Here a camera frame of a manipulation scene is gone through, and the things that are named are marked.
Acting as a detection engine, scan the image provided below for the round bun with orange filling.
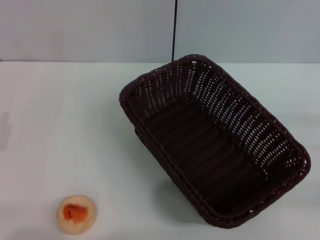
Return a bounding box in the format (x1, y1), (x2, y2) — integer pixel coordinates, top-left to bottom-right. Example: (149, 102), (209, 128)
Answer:
(56, 194), (98, 228)

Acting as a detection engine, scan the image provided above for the thin dark wall seam strip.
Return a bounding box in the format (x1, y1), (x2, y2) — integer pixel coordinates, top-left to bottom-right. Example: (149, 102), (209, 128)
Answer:
(170, 0), (178, 62)

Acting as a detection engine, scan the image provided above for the dark brown woven plastic basket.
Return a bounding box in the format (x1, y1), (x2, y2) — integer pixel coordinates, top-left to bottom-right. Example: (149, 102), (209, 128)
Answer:
(119, 53), (312, 229)

